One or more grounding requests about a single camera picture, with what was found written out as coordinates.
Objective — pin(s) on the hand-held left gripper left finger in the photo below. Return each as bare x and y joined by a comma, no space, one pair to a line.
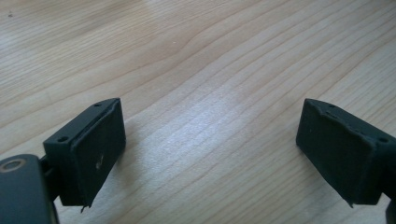
93,155

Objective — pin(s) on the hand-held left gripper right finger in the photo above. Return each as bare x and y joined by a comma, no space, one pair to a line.
339,155

